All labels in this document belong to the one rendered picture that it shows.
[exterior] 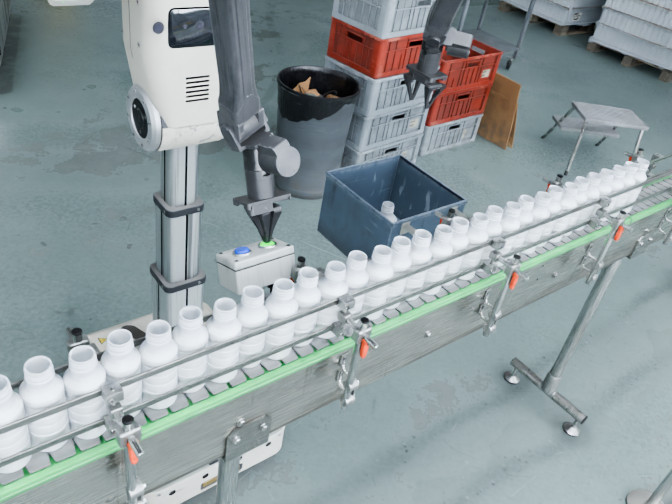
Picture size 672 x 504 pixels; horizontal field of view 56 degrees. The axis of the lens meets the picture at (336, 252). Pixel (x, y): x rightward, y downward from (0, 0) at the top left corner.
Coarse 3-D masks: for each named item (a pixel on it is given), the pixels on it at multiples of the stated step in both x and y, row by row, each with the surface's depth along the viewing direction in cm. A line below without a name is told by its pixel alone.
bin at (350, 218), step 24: (360, 168) 201; (384, 168) 209; (408, 168) 208; (336, 192) 192; (360, 192) 208; (384, 192) 216; (408, 192) 211; (432, 192) 202; (336, 216) 195; (360, 216) 185; (384, 216) 177; (408, 216) 214; (432, 216) 185; (456, 216) 194; (336, 240) 198; (360, 240) 188; (384, 240) 179
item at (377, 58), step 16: (336, 32) 353; (352, 32) 345; (336, 48) 358; (352, 48) 349; (368, 48) 340; (384, 48) 336; (400, 48) 347; (416, 48) 357; (352, 64) 352; (368, 64) 345; (384, 64) 344; (400, 64) 354
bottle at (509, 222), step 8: (504, 208) 150; (512, 208) 147; (520, 208) 148; (504, 216) 150; (512, 216) 148; (504, 224) 149; (512, 224) 149; (504, 232) 150; (512, 240) 152; (504, 248) 152
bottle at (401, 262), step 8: (400, 240) 131; (408, 240) 130; (392, 248) 130; (400, 248) 128; (408, 248) 129; (392, 256) 130; (400, 256) 129; (408, 256) 131; (392, 264) 130; (400, 264) 129; (408, 264) 130; (400, 272) 130; (400, 280) 132; (392, 288) 133; (400, 288) 133; (392, 296) 134; (400, 296) 135
